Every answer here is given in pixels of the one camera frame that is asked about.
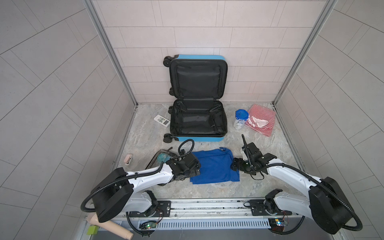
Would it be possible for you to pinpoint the beige cylinder handle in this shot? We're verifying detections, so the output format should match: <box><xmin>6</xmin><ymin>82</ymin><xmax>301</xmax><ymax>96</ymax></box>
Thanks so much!
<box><xmin>87</xmin><ymin>213</ymin><xmax>134</xmax><ymax>240</ymax></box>

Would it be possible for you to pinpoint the blue shirt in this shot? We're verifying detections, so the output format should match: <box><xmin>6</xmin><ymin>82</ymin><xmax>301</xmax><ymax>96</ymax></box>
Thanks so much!
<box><xmin>190</xmin><ymin>148</ymin><xmax>240</xmax><ymax>185</ymax></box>

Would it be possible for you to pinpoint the clear toiletry pouch black trim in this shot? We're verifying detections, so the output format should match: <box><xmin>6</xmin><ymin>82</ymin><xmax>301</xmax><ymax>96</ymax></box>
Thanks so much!
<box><xmin>146</xmin><ymin>148</ymin><xmax>177</xmax><ymax>170</ymax></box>

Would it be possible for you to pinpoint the aluminium mounting rail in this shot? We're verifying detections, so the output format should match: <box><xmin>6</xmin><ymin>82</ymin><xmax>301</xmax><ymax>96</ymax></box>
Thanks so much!
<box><xmin>95</xmin><ymin>192</ymin><xmax>315</xmax><ymax>223</ymax></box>

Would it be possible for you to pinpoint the green block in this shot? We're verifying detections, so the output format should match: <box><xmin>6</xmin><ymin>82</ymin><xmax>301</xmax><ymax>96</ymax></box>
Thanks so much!
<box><xmin>87</xmin><ymin>226</ymin><xmax>99</xmax><ymax>236</ymax></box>

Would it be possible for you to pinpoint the left circuit board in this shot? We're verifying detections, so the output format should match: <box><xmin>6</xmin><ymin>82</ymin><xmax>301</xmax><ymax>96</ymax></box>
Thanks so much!
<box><xmin>140</xmin><ymin>221</ymin><xmax>158</xmax><ymax>230</ymax></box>

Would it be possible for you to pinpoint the blue suitcase with black lining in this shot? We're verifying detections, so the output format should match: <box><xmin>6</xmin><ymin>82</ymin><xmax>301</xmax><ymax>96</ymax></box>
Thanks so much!
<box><xmin>163</xmin><ymin>55</ymin><xmax>228</xmax><ymax>143</ymax></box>

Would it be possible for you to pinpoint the clear jar with blue lid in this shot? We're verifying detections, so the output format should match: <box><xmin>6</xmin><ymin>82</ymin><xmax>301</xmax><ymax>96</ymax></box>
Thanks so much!
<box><xmin>234</xmin><ymin>109</ymin><xmax>249</xmax><ymax>130</ymax></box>

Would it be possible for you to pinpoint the white remote control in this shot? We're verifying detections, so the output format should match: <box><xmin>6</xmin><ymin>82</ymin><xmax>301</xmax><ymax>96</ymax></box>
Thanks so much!
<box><xmin>154</xmin><ymin>115</ymin><xmax>171</xmax><ymax>127</ymax></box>

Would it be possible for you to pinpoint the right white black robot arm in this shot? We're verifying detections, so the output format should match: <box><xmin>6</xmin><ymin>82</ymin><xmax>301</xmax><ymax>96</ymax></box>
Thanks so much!
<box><xmin>231</xmin><ymin>143</ymin><xmax>363</xmax><ymax>235</ymax></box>

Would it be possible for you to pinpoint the small pink object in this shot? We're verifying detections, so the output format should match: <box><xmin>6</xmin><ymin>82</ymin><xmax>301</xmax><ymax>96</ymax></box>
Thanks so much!
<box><xmin>124</xmin><ymin>154</ymin><xmax>133</xmax><ymax>165</ymax></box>

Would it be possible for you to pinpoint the right circuit board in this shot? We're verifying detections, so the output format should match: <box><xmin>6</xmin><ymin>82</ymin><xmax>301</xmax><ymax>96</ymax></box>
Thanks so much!
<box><xmin>268</xmin><ymin>218</ymin><xmax>287</xmax><ymax>233</ymax></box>

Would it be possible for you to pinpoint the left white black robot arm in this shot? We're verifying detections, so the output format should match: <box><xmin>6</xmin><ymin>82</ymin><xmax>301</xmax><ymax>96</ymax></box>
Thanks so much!
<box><xmin>80</xmin><ymin>153</ymin><xmax>201</xmax><ymax>223</ymax></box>

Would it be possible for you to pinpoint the circuit board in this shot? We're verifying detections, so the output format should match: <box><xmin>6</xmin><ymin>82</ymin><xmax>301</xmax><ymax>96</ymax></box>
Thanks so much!
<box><xmin>140</xmin><ymin>221</ymin><xmax>158</xmax><ymax>230</ymax></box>
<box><xmin>268</xmin><ymin>218</ymin><xmax>287</xmax><ymax>233</ymax></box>

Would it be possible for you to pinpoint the red white striped garment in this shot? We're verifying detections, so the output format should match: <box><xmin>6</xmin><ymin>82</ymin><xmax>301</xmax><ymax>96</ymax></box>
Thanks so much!
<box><xmin>245</xmin><ymin>104</ymin><xmax>276</xmax><ymax>137</ymax></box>

